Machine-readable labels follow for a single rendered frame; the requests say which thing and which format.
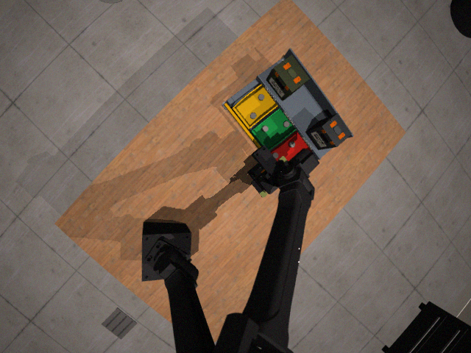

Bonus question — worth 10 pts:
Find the yellow bar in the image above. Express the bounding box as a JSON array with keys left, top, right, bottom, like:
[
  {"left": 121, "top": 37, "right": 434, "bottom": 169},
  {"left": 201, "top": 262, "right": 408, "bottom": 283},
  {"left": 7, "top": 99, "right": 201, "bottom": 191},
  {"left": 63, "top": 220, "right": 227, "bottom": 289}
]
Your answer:
[{"left": 224, "top": 103, "right": 260, "bottom": 148}]

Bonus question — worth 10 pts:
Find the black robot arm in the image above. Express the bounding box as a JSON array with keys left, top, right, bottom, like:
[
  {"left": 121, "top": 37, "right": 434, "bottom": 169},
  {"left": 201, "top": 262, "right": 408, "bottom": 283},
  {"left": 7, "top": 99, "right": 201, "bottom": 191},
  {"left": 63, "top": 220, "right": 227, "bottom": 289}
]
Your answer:
[{"left": 145, "top": 145, "right": 319, "bottom": 353}]

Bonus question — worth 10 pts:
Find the green open bin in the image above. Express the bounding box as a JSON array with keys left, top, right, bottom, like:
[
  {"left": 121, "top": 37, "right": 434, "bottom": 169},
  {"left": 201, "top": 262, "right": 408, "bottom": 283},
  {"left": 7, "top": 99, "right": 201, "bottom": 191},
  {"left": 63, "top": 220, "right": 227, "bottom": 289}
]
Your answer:
[{"left": 251, "top": 109, "right": 296, "bottom": 150}]

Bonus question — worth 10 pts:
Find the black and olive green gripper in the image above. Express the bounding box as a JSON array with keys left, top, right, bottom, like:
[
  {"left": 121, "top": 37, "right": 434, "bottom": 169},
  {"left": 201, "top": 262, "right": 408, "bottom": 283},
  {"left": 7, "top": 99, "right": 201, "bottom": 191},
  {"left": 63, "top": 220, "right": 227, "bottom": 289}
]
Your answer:
[{"left": 251, "top": 156, "right": 288, "bottom": 197}]

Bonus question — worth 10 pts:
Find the dark grey shelf rack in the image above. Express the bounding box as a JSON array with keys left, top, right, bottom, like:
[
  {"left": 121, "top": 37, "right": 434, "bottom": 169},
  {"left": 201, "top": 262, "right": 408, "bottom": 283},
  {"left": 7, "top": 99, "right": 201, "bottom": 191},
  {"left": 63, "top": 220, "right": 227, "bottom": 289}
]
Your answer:
[{"left": 222, "top": 48, "right": 338, "bottom": 160}]

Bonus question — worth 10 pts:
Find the yellow bin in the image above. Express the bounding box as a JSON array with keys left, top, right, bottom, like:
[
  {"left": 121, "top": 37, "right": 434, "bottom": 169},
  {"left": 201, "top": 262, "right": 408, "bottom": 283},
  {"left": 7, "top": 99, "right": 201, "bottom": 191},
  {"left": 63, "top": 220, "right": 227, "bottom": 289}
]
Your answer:
[{"left": 233, "top": 85, "right": 278, "bottom": 129}]

